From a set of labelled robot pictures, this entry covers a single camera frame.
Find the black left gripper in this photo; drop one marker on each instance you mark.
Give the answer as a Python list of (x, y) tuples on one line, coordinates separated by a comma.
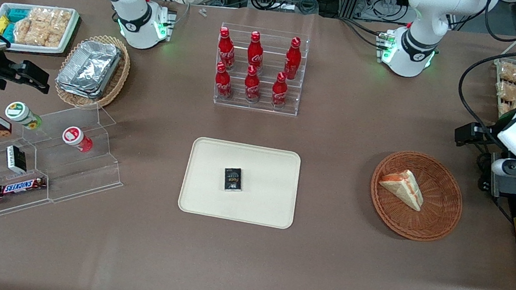
[(496, 128)]

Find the triangular sandwich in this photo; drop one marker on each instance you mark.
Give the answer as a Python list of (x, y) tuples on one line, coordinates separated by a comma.
[(406, 188)]

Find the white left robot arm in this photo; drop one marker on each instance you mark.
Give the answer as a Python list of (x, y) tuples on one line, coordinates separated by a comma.
[(412, 50)]

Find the white rectangular snack tray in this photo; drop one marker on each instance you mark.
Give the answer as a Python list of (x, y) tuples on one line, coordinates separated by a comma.
[(68, 40)]

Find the brown wicker basket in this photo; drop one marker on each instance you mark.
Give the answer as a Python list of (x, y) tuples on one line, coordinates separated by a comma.
[(440, 211)]

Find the light wicker basket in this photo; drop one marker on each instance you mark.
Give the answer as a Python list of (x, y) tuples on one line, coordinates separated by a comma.
[(118, 80)]

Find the beige plastic tray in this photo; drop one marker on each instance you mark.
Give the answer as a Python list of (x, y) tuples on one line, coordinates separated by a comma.
[(259, 206)]

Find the green lid drink bottle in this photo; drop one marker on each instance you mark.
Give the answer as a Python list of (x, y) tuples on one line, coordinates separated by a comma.
[(22, 114)]

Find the rice cracker packet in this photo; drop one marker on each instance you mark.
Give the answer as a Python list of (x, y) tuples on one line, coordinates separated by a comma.
[(61, 21), (39, 17), (33, 35)]

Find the bagged cracker snack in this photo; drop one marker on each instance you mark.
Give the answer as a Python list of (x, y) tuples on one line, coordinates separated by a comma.
[(511, 73), (504, 109), (510, 92)]

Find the teal snack packet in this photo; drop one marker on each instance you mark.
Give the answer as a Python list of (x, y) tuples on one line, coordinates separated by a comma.
[(17, 15), (9, 31)]

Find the stack of foil trays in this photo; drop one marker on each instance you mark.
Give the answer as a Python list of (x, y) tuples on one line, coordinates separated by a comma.
[(89, 68)]

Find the red lid drink bottle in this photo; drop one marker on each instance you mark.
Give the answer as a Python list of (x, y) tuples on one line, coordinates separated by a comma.
[(77, 138)]

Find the small black white box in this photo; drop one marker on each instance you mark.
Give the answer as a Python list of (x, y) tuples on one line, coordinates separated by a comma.
[(16, 159)]

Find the clear acrylic step display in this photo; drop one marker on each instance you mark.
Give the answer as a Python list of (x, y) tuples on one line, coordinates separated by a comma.
[(82, 176)]

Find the small clear plastic piece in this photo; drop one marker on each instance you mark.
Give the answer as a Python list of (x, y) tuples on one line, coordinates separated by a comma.
[(202, 12)]

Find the red cola bottle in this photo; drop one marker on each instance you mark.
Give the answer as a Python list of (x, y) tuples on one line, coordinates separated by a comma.
[(279, 92), (252, 86), (223, 83), (293, 59), (255, 52), (226, 49)]

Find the clear acrylic bottle rack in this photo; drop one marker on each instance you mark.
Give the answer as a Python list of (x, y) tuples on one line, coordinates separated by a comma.
[(263, 108)]

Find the small black snack packet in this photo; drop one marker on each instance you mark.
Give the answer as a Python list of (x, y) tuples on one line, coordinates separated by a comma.
[(233, 180)]

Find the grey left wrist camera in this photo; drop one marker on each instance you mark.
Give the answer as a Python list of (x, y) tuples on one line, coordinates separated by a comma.
[(502, 168)]

